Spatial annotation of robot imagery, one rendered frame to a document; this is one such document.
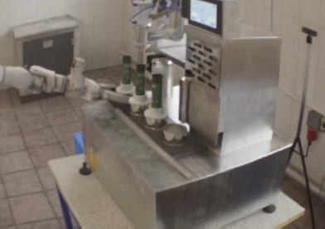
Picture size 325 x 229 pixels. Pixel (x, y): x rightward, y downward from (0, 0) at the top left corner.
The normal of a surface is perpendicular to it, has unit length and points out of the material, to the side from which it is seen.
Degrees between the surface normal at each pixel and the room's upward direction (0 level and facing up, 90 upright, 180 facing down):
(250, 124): 90
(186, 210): 90
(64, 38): 90
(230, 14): 90
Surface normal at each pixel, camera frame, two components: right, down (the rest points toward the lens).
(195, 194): 0.50, 0.37
